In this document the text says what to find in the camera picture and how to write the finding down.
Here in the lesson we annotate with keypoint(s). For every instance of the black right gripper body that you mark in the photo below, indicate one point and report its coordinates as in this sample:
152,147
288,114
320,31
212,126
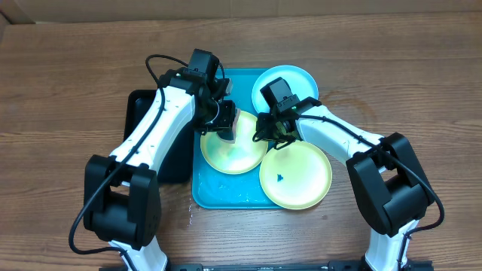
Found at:
271,131

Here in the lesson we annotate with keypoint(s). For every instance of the light blue plate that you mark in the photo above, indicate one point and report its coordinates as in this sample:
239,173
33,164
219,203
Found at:
300,82

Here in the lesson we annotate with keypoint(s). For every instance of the teal plastic tray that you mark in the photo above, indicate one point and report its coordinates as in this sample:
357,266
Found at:
212,189

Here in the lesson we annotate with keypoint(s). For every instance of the cardboard backdrop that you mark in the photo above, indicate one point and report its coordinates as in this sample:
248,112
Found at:
75,11

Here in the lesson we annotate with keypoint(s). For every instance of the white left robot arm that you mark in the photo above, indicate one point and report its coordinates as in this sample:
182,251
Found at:
121,191

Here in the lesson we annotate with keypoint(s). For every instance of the black rectangular water tray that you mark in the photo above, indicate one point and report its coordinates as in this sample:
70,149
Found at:
177,166

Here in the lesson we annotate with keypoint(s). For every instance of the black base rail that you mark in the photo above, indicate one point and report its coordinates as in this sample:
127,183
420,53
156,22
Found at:
333,265

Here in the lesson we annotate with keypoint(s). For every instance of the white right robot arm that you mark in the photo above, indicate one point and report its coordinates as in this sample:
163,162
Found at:
390,187

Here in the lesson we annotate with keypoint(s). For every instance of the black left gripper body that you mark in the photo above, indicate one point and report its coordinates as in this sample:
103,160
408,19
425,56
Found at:
218,116

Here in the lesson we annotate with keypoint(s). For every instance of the yellow plate with blue stain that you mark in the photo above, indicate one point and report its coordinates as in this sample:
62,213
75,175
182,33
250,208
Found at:
234,158

